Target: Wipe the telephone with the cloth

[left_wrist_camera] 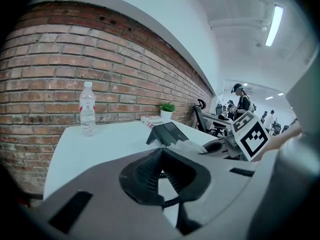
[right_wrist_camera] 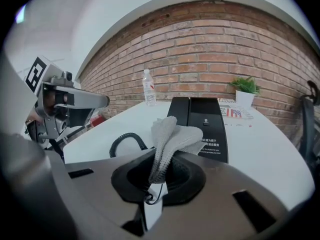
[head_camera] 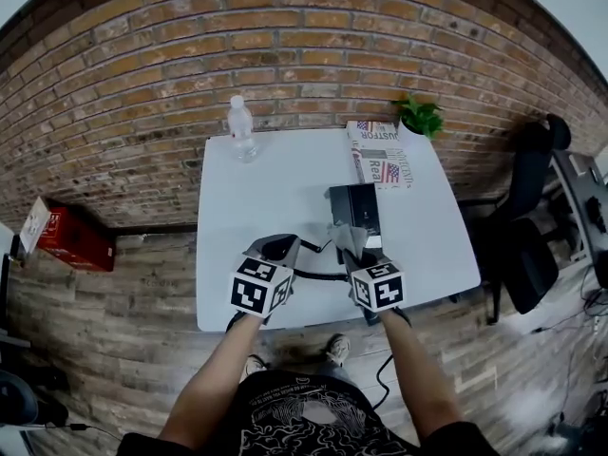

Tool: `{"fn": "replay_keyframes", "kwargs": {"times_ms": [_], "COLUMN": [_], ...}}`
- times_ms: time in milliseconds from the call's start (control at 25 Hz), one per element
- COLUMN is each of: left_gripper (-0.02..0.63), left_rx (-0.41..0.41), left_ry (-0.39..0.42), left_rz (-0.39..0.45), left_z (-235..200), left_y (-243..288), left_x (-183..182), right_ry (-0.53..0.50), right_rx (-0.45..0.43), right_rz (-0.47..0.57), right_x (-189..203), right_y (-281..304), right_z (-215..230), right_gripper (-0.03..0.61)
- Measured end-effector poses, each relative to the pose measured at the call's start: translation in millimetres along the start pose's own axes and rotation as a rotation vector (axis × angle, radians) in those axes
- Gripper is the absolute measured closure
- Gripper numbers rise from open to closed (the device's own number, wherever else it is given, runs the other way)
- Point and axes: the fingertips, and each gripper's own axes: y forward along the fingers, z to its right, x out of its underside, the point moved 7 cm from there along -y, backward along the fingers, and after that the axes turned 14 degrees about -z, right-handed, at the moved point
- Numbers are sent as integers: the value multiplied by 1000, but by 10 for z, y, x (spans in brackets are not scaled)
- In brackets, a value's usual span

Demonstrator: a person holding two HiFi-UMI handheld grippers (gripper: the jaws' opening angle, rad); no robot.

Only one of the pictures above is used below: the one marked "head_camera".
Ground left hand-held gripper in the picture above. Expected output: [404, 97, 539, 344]
[229, 234, 301, 327]

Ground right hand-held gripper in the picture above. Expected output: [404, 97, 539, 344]
[342, 247, 408, 325]

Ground grey knitted cloth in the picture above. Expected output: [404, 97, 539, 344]
[326, 222, 371, 257]

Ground person's left forearm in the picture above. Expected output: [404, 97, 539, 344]
[159, 311, 266, 451]

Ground person's right forearm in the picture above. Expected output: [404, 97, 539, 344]
[378, 305, 466, 447]

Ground person's right shoe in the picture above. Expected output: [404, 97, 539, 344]
[324, 333, 353, 369]

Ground person's shoe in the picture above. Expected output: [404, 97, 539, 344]
[324, 333, 353, 369]
[240, 353, 268, 385]

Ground folded newspaper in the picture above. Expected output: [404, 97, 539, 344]
[345, 120, 415, 191]

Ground person's left shoe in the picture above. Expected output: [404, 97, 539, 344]
[240, 353, 268, 385]

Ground clear plastic water bottle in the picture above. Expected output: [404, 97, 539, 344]
[226, 94, 260, 164]

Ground small green potted plant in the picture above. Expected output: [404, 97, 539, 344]
[390, 92, 447, 142]

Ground black office chair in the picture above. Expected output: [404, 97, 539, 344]
[467, 113, 573, 326]

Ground person's black printed shirt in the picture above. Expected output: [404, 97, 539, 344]
[116, 370, 503, 456]

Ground red box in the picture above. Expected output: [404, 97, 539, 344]
[36, 199, 116, 274]

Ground dark-topped desk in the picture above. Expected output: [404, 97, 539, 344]
[549, 148, 608, 290]

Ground white card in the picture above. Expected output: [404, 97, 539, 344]
[18, 196, 52, 256]

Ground white side desk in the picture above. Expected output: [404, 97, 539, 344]
[0, 219, 32, 352]

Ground black swivel chair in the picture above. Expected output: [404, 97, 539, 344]
[0, 367, 70, 432]

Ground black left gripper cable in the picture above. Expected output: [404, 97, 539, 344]
[224, 310, 249, 335]

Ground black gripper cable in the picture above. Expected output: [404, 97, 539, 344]
[370, 352, 396, 411]
[224, 310, 249, 335]

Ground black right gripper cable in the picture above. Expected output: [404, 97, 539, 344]
[370, 352, 396, 411]

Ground black floor cable with adapter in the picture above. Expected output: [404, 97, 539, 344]
[45, 421, 123, 444]

